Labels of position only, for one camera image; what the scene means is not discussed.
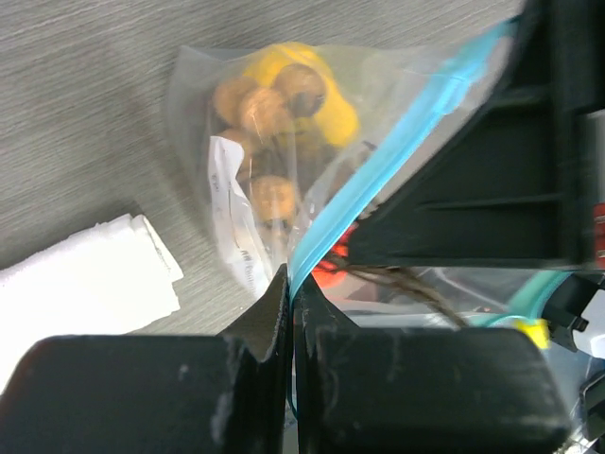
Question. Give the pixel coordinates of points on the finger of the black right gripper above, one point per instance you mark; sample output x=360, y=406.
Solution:
x=521, y=185

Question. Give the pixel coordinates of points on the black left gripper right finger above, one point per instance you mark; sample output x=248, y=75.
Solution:
x=419, y=390

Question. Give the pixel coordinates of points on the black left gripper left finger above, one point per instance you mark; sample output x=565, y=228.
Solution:
x=155, y=394

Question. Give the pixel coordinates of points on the red orange fake peach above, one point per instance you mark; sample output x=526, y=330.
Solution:
x=326, y=273

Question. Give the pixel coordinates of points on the yellow fake pear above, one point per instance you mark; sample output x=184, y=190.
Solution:
x=336, y=117

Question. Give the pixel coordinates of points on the clear zip top bag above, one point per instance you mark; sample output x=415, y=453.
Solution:
x=409, y=102

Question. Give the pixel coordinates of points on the brown fake nuts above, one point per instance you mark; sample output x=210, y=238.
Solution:
x=284, y=150

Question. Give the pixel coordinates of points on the white folded towel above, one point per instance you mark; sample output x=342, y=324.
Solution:
x=113, y=278

